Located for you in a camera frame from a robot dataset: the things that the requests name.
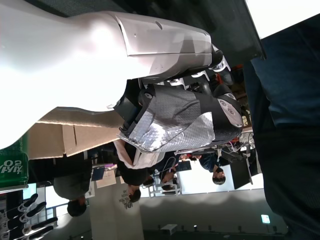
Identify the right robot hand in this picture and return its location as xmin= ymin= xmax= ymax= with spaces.
xmin=0 ymin=193 xmax=59 ymax=240

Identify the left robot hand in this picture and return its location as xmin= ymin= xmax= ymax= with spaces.
xmin=0 ymin=0 xmax=244 ymax=154

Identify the brown cardboard box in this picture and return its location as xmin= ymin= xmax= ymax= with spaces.
xmin=27 ymin=106 xmax=126 ymax=160

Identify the person in grey jacket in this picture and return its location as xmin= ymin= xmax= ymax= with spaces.
xmin=53 ymin=152 xmax=93 ymax=218

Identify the white pillar with lettering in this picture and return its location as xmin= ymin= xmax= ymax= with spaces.
xmin=88 ymin=184 xmax=145 ymax=240

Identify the white paper poster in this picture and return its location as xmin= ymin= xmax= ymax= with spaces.
xmin=95 ymin=169 xmax=117 ymax=190

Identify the person in white shirt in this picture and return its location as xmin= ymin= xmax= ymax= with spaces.
xmin=113 ymin=141 xmax=167 ymax=187

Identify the ceiling projector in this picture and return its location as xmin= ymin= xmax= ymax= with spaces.
xmin=159 ymin=223 xmax=178 ymax=233

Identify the masked person in blue top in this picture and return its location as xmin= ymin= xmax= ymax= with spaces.
xmin=198 ymin=152 xmax=232 ymax=186

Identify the black monitor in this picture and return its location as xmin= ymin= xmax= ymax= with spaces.
xmin=229 ymin=159 xmax=258 ymax=191

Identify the person in blue jeans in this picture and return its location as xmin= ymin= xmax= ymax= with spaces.
xmin=243 ymin=12 xmax=320 ymax=240

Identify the white chair frame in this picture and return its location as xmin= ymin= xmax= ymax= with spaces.
xmin=147 ymin=177 xmax=182 ymax=198

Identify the seated person with earphone cable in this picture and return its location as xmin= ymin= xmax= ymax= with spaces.
xmin=156 ymin=152 xmax=180 ymax=185

